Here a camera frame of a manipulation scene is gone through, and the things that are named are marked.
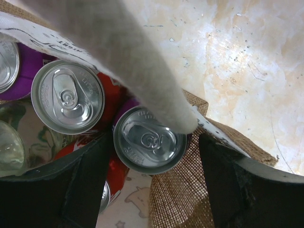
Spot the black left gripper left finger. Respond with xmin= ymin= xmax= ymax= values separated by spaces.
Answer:
xmin=0 ymin=133 xmax=112 ymax=228

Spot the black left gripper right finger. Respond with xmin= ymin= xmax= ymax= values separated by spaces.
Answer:
xmin=199 ymin=134 xmax=304 ymax=228

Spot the red Coca-Cola can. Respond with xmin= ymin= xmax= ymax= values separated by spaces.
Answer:
xmin=31 ymin=60 xmax=126 ymax=135
xmin=54 ymin=135 xmax=129 ymax=213

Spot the green cap glass bottle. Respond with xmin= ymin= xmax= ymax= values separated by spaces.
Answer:
xmin=0 ymin=121 xmax=26 ymax=177

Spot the purple fanta can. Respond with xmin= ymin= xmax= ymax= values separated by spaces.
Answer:
xmin=113 ymin=98 xmax=192 ymax=175
xmin=0 ymin=41 xmax=57 ymax=101

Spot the burlap canvas tote bag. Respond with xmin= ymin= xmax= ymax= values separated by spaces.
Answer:
xmin=0 ymin=0 xmax=276 ymax=228

